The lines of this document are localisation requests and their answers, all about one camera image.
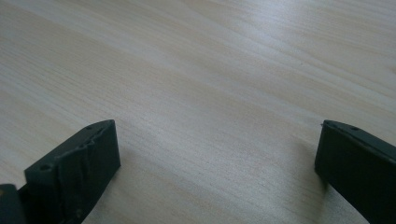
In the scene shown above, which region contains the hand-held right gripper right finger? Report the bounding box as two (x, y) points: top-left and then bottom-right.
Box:
(314, 119), (396, 224)

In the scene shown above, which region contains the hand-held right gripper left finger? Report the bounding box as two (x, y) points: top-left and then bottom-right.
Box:
(18, 119), (121, 224)

